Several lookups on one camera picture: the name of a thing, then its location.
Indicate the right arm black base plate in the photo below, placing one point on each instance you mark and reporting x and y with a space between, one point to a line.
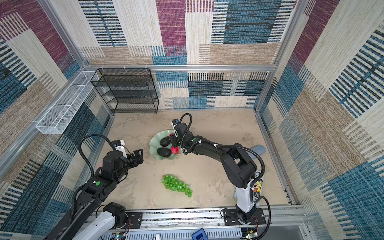
233 217

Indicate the white mesh wall basket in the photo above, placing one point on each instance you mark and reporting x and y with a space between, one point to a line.
59 116

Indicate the aluminium front rail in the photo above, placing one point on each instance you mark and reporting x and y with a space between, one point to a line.
196 218

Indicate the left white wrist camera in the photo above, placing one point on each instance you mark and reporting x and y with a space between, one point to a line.
120 146

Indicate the blue device at bottom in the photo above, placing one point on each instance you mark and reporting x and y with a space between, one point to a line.
200 235

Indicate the black wire shelf rack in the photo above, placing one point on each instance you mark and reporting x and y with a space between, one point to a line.
127 91

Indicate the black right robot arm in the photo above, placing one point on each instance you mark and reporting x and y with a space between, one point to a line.
243 166

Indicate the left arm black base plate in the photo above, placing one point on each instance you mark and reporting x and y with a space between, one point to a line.
132 220

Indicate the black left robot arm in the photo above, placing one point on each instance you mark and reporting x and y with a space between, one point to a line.
94 192

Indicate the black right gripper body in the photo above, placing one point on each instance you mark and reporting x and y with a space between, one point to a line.
177 141

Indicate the green fake grape bunch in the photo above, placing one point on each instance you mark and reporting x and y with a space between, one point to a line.
172 183

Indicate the colourful paperback book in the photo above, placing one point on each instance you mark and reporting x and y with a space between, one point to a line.
257 187

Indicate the dark fake avocado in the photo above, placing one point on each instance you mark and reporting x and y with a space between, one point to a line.
164 152
164 142

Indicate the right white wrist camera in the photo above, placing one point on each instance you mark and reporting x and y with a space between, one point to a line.
175 122

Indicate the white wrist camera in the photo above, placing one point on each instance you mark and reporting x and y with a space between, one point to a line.
120 146
175 122

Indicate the mint green scalloped bowl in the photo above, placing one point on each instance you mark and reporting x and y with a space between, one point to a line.
155 145

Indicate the blue grey oval pad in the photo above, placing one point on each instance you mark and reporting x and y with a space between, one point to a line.
259 149

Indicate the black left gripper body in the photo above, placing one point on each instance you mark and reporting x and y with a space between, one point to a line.
130 161

